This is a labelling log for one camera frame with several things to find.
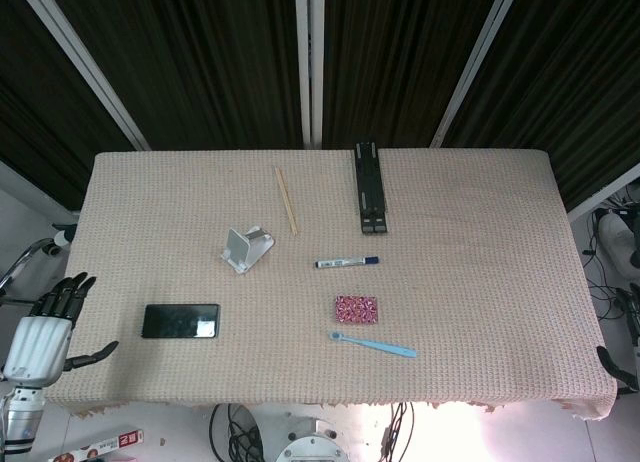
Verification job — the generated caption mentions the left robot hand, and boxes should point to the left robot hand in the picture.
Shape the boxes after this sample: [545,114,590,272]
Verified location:
[2,273,120,388]

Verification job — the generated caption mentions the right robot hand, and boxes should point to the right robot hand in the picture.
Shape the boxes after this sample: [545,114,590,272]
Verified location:
[597,345,640,396]

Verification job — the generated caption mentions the black smartphone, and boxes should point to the black smartphone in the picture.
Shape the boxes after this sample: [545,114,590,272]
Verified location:
[141,303,221,340]

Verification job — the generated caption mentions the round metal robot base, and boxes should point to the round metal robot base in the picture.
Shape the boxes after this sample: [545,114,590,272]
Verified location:
[274,416,351,462]

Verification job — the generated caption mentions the white folding phone stand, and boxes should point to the white folding phone stand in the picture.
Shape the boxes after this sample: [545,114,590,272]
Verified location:
[220,225,276,275]

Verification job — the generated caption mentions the black folding laptop stand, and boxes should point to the black folding laptop stand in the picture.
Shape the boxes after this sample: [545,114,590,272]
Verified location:
[353,141,390,236]

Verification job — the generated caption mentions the red printed cardboard box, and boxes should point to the red printed cardboard box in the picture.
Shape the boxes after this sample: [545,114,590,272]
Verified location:
[47,428,146,462]

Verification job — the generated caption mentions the beige waffle tablecloth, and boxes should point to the beige waffle tablecloth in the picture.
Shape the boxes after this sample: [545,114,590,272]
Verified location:
[43,148,617,423]

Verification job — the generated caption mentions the light blue toothbrush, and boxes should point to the light blue toothbrush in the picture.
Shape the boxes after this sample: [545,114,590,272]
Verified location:
[328,331,418,359]

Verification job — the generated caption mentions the dark curtain panel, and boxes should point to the dark curtain panel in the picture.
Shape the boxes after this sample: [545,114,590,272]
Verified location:
[442,0,640,208]
[44,0,306,151]
[0,0,136,211]
[322,0,501,148]

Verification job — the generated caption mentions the red patterned card deck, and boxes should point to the red patterned card deck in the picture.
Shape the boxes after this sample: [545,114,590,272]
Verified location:
[333,295,379,326]

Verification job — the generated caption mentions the wooden chopstick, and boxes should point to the wooden chopstick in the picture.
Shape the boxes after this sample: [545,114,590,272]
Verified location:
[275,167,300,237]
[273,166,297,237]

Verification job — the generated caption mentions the blue capped whiteboard marker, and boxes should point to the blue capped whiteboard marker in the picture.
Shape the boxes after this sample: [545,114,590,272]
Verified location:
[314,255,381,270]

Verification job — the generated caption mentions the chrome frame chair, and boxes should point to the chrome frame chair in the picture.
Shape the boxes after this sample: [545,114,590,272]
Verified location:
[0,224,77,303]

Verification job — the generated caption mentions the black floor cables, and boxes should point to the black floor cables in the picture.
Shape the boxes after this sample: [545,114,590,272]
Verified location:
[581,206,640,333]

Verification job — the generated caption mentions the white partition base rail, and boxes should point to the white partition base rail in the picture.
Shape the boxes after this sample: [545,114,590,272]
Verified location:
[567,164,640,223]
[0,159,81,223]

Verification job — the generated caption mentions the black cable bundle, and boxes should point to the black cable bundle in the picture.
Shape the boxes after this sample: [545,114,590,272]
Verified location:
[208,403,266,462]

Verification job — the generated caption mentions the dark hanging cable bundle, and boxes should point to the dark hanging cable bundle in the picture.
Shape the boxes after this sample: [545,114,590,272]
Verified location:
[382,401,416,462]

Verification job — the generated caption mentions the white partition post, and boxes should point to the white partition post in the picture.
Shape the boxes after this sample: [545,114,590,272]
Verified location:
[294,0,324,149]
[429,0,521,148]
[14,0,151,151]

